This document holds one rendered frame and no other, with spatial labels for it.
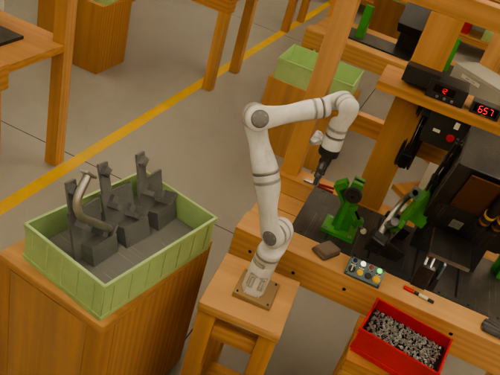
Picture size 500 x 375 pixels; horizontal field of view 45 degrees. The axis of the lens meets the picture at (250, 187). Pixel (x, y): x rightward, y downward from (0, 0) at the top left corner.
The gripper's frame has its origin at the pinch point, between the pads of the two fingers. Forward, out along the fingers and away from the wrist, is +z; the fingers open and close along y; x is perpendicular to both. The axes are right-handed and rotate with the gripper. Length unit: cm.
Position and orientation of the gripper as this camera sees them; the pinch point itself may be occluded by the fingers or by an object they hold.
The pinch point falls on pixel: (318, 178)
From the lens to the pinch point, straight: 222.3
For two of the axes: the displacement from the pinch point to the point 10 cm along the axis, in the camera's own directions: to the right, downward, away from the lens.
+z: -2.4, 8.0, 5.4
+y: 3.5, -4.5, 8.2
